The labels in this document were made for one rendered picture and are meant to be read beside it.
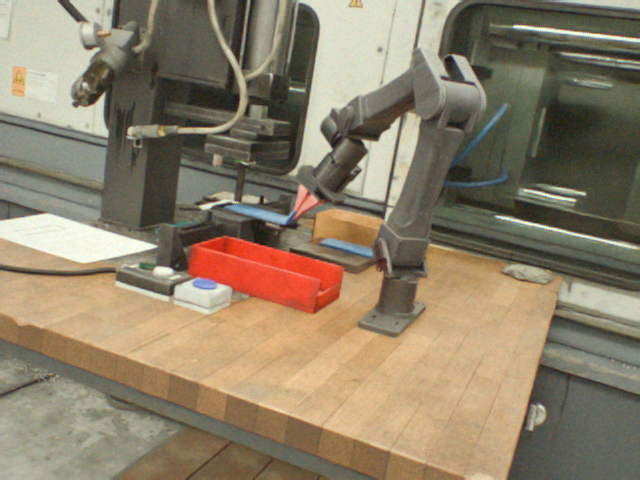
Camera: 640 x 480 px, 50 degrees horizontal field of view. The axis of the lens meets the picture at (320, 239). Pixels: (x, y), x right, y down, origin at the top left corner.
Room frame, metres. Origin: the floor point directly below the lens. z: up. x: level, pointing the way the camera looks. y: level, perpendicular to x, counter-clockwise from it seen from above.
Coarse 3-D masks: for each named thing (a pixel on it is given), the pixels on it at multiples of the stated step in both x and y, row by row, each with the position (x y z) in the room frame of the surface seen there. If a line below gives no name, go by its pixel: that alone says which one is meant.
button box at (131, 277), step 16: (32, 272) 1.05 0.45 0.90; (48, 272) 1.06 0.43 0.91; (64, 272) 1.06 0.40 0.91; (80, 272) 1.08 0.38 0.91; (96, 272) 1.09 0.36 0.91; (112, 272) 1.10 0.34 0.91; (128, 272) 1.06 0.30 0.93; (144, 272) 1.06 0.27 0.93; (176, 272) 1.09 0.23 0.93; (128, 288) 1.05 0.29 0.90; (144, 288) 1.04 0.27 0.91; (160, 288) 1.03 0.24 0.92
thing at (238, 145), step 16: (176, 112) 1.45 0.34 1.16; (192, 112) 1.44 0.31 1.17; (208, 112) 1.42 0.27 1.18; (224, 112) 1.45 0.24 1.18; (256, 112) 1.41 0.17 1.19; (240, 128) 1.40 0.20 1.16; (256, 128) 1.38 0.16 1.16; (272, 128) 1.37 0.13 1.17; (288, 128) 1.44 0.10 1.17; (208, 144) 1.35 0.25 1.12; (224, 144) 1.33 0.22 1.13; (240, 144) 1.32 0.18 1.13; (256, 144) 1.33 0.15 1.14; (272, 144) 1.40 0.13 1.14; (288, 144) 1.47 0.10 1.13; (240, 160) 1.39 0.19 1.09; (256, 160) 1.34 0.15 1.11
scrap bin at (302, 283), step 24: (216, 240) 1.24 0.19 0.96; (240, 240) 1.27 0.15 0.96; (192, 264) 1.17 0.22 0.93; (216, 264) 1.15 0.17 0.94; (240, 264) 1.14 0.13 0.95; (264, 264) 1.12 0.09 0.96; (288, 264) 1.23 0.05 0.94; (312, 264) 1.21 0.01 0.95; (240, 288) 1.13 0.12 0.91; (264, 288) 1.12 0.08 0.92; (288, 288) 1.10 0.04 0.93; (312, 288) 1.09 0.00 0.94; (336, 288) 1.17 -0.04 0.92; (312, 312) 1.08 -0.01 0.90
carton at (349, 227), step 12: (324, 216) 1.60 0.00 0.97; (336, 216) 1.72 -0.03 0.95; (348, 216) 1.71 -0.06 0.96; (360, 216) 1.69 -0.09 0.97; (324, 228) 1.60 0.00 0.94; (336, 228) 1.59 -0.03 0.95; (348, 228) 1.58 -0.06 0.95; (360, 228) 1.57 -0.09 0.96; (372, 228) 1.56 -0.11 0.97; (348, 240) 1.58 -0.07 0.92; (360, 240) 1.57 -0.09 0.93; (372, 240) 1.56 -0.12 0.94
